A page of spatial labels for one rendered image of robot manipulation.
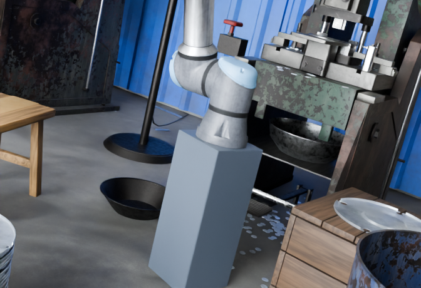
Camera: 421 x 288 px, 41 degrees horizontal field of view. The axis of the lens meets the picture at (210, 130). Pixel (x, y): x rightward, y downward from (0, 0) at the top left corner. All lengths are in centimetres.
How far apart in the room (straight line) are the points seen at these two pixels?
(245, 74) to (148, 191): 88
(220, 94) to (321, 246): 49
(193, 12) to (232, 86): 23
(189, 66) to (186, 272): 59
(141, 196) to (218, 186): 74
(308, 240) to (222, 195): 27
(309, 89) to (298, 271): 71
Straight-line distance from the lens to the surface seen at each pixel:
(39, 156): 210
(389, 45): 237
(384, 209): 178
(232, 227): 168
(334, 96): 199
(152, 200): 225
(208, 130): 157
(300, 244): 157
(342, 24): 222
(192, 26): 159
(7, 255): 128
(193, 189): 160
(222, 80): 156
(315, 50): 208
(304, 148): 215
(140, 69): 406
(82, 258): 179
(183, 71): 163
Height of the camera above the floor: 86
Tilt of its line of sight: 14 degrees down
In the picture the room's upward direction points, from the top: 13 degrees clockwise
